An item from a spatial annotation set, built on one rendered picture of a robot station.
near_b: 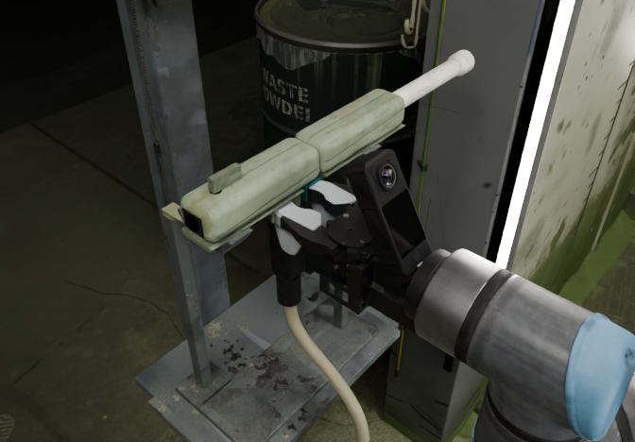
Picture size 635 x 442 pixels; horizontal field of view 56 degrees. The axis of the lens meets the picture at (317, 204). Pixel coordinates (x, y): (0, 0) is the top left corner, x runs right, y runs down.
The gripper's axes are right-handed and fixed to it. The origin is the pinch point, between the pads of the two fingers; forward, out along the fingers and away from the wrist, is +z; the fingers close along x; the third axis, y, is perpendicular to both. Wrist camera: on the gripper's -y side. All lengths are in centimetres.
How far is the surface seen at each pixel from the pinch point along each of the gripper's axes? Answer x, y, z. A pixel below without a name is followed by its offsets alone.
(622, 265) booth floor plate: 149, 105, -16
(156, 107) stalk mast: -3.4, -5.5, 16.0
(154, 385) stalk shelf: -14.3, 30.3, 11.3
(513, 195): 48, 23, -8
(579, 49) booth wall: 69, 4, -6
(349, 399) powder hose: -0.8, 26.6, -11.2
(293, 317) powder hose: -0.7, 18.5, -1.9
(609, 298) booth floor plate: 130, 105, -19
